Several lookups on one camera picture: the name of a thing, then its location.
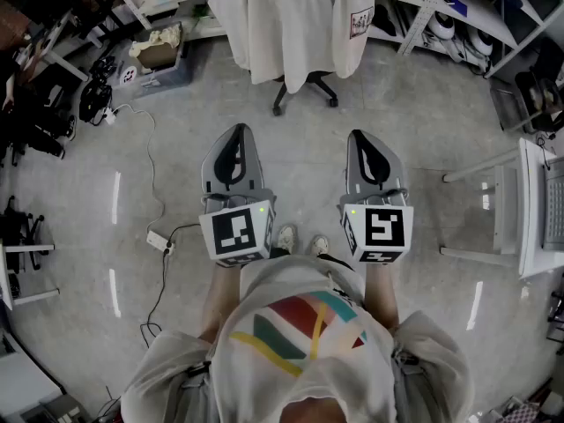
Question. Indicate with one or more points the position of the cardboard box with beige foam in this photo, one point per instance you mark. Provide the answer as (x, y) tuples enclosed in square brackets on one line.
[(156, 53)]

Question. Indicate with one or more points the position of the person's right forearm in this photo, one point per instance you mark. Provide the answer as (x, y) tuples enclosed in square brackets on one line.
[(381, 293)]

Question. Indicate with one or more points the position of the person's white shoe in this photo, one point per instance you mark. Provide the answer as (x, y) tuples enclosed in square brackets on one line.
[(320, 245), (287, 237)]

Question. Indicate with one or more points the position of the grey keyboard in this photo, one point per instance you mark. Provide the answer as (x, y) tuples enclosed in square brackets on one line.
[(555, 205)]

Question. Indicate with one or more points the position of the small white power strip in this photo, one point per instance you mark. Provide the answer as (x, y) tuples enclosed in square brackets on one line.
[(110, 116)]

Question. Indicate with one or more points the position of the long white power strip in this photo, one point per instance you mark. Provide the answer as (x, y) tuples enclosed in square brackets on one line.
[(158, 240)]

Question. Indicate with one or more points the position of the black office chair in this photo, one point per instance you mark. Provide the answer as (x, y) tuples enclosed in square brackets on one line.
[(308, 78)]

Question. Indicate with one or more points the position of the black bin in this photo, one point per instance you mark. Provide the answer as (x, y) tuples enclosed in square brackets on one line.
[(544, 99)]

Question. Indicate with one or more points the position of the person's right white shoe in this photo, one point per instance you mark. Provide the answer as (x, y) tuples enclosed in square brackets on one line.
[(320, 245)]

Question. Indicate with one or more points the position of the white frame desk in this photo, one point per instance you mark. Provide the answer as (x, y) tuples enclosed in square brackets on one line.
[(66, 64)]

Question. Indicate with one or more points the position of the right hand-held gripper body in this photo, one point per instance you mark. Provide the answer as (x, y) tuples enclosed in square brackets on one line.
[(383, 232)]

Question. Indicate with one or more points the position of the white metal shelving unit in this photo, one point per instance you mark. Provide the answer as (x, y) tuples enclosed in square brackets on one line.
[(414, 20)]

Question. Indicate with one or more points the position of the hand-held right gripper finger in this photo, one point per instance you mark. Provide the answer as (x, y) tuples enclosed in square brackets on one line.
[(376, 165), (358, 148)]

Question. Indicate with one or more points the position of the white table with metal legs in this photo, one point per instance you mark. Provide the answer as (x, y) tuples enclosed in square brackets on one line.
[(531, 210)]

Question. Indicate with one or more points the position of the round white patterned disc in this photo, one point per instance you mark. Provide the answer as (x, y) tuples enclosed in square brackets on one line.
[(128, 75)]

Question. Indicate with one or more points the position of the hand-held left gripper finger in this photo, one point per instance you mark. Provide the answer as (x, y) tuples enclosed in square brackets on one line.
[(227, 161), (244, 141)]

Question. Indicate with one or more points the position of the white t-shirt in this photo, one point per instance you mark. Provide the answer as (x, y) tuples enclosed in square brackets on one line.
[(286, 20)]

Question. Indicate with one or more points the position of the person's left white shoe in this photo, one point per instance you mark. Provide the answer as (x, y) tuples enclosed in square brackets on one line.
[(287, 237)]

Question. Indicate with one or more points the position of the small white table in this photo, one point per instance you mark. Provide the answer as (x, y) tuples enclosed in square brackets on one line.
[(26, 248)]

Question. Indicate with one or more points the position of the person's left forearm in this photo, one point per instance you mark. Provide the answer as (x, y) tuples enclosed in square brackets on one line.
[(220, 298)]

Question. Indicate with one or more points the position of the blue sheet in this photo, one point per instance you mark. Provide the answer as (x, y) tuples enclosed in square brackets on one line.
[(456, 7)]

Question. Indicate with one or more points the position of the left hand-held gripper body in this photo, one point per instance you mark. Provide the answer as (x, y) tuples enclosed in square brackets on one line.
[(235, 236)]

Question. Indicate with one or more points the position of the person's white printed shirt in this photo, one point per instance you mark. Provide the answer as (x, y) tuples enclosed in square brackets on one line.
[(273, 381)]

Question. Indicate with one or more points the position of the white rounded robot device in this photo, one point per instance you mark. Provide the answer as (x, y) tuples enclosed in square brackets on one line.
[(480, 42), (442, 25)]

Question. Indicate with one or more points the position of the green plant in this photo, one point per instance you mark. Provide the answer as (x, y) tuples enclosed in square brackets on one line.
[(201, 12)]

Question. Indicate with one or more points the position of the grey plastic storage bin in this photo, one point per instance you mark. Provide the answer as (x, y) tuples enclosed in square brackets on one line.
[(169, 79)]

